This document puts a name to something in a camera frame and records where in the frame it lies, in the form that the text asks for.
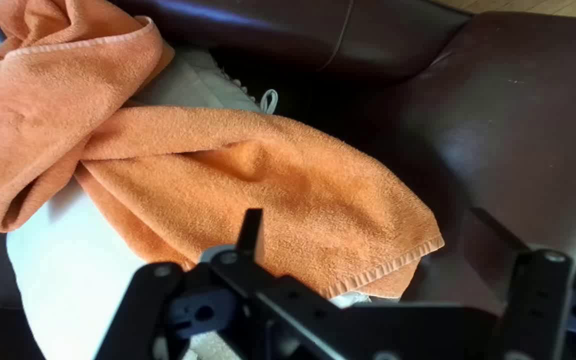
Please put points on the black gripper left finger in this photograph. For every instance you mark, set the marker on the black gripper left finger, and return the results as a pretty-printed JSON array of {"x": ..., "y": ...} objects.
[{"x": 164, "y": 309}]

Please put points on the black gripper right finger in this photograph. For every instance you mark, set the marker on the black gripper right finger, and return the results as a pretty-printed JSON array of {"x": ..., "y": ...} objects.
[{"x": 534, "y": 318}]

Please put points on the orange blanket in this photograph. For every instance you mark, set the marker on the orange blanket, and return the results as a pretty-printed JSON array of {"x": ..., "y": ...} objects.
[{"x": 178, "y": 180}]

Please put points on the dark brown leather couch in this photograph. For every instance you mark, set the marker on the dark brown leather couch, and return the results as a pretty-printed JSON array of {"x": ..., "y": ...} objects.
[{"x": 476, "y": 110}]

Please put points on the white pillow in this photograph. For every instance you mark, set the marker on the white pillow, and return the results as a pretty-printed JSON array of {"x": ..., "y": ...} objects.
[{"x": 70, "y": 264}]

